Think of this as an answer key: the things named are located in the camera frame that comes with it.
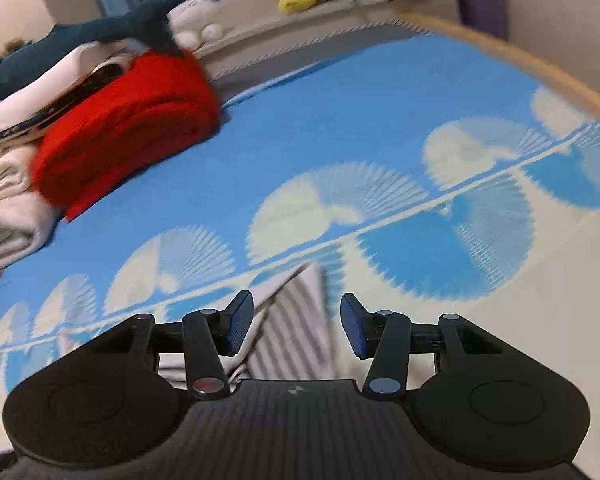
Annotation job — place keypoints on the blue white patterned bedsheet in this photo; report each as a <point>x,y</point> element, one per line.
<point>420,174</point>

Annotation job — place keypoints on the grey white striped garment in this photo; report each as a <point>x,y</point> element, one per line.
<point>291,337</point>

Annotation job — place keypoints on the white window ledge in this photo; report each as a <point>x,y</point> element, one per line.
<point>254,28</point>

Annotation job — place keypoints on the cream folded blanket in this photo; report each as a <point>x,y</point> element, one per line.
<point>26,219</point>

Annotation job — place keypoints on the wooden bed frame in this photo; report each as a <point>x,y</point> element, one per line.
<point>571,88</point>

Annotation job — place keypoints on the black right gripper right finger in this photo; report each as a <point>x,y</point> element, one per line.
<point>388,339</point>

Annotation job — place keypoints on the dark teal shark plush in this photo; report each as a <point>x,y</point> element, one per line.
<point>148,24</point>

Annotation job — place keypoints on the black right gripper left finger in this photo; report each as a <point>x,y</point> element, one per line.
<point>202,337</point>

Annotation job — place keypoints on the red folded fleece blanket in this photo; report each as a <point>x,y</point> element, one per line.
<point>162,105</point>

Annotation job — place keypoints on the white plush toy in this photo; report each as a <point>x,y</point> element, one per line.
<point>193,23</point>

